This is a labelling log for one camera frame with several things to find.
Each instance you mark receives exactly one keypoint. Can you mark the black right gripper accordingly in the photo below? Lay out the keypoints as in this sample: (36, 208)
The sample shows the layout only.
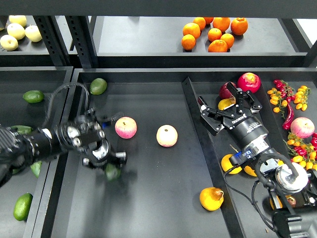
(243, 129)

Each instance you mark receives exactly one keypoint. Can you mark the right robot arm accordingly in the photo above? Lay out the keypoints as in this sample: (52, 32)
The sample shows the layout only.
(292, 189)

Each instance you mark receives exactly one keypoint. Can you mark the black tray divider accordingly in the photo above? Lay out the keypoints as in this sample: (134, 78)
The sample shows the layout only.
(228, 208)

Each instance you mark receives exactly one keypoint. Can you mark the pale pear top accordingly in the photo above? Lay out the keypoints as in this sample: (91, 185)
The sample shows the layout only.
(19, 19)

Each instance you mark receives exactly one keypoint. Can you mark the pale pear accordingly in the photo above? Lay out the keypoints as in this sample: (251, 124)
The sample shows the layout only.
(33, 34)
(8, 42)
(16, 30)
(19, 19)

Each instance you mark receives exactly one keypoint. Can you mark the cherry tomato bunch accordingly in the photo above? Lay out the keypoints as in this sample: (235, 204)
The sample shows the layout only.
(283, 97)
(303, 151)

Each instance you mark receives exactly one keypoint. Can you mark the pale pear middle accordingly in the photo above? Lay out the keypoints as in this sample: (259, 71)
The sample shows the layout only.
(16, 30)

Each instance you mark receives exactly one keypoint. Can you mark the black centre tray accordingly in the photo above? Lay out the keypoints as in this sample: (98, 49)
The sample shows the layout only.
(157, 194)

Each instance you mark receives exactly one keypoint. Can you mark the pink red apple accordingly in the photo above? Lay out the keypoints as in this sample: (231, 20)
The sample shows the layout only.
(125, 127)

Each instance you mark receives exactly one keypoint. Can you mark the orange pile on shelf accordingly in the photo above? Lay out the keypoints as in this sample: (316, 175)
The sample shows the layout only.
(221, 36)

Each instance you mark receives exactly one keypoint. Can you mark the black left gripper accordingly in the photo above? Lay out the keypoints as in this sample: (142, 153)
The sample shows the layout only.
(100, 152)

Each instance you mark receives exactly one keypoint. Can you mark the pink apple right side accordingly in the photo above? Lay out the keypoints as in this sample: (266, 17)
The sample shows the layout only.
(302, 127)

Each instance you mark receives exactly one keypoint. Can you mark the pale pear right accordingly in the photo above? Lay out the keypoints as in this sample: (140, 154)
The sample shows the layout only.
(33, 34)

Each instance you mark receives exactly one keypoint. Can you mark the black tray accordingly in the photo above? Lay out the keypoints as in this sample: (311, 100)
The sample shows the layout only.
(157, 194)
(14, 82)

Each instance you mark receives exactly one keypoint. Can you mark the light green avocado top corner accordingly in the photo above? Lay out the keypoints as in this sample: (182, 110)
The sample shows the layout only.
(98, 86)

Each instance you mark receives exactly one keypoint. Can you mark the black left tray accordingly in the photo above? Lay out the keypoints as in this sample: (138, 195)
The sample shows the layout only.
(14, 82)

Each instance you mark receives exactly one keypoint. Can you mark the black shelf upright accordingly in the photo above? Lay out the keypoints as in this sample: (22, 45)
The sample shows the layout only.
(82, 37)

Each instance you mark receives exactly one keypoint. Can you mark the dark green avocado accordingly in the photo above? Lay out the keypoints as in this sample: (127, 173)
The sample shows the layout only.
(112, 172)

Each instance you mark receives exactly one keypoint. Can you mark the dark avocado left tray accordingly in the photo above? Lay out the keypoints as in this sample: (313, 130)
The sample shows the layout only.
(22, 129)

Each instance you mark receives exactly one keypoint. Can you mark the dark red apple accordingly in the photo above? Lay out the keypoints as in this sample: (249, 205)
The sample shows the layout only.
(224, 93)

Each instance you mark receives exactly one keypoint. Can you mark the upper cherry tomato bunch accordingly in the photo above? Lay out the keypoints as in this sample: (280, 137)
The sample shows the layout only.
(283, 97)

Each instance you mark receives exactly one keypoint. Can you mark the pale pear front left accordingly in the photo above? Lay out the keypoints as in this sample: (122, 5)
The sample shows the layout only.
(8, 42)

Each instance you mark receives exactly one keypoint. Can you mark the light green avocado bottom left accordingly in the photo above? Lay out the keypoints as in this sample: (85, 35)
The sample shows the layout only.
(22, 207)

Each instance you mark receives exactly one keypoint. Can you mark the bright red apple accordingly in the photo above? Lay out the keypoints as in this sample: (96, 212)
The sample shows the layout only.
(249, 81)

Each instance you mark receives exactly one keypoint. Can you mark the yellow pear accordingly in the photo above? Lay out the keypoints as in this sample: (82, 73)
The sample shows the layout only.
(250, 171)
(226, 165)
(291, 200)
(211, 198)
(226, 103)

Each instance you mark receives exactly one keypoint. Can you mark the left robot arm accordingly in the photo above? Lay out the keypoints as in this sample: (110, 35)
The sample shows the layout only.
(85, 134)

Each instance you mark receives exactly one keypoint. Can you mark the avocado beside tray wall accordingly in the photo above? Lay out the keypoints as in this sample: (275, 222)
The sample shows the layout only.
(36, 168)

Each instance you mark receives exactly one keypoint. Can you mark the red chili pepper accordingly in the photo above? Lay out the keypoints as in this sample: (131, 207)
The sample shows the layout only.
(289, 119)

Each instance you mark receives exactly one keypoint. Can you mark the lower cherry tomato bunch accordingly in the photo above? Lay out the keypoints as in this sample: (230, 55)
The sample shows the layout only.
(303, 151)

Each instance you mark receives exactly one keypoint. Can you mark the pale yellow pink apple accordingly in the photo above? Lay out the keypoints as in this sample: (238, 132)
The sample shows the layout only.
(167, 136)

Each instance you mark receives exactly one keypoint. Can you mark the green avocado upper left tray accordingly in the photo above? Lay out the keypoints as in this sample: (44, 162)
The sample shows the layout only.
(33, 96)

